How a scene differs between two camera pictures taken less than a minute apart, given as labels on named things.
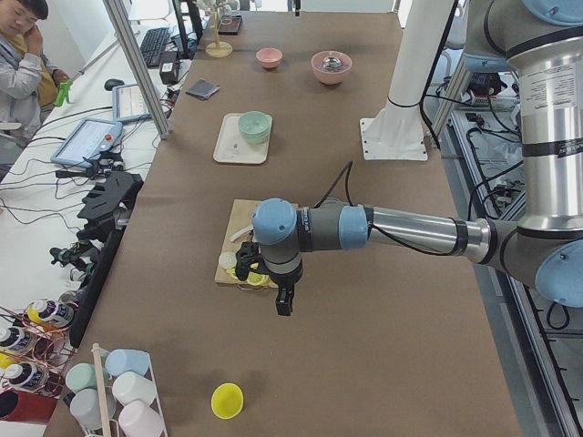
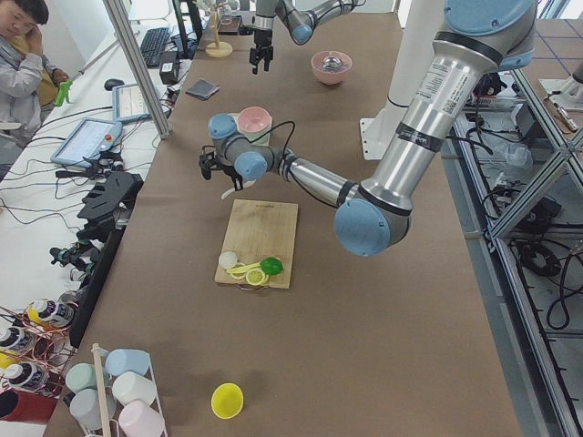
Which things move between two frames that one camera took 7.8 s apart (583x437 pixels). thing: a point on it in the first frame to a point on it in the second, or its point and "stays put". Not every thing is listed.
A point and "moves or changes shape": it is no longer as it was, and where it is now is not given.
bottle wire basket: [35, 345] stays put
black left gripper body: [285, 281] to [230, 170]
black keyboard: [151, 45] stays put
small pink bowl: [269, 57] moves or changes shape
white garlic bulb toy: [228, 260] stays put
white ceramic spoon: [241, 233] to [244, 186]
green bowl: [255, 127] stays put
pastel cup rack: [117, 395] stays put
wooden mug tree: [218, 49] stays put
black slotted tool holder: [109, 205] stays put
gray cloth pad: [203, 89] stays put
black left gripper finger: [283, 302] to [240, 178]
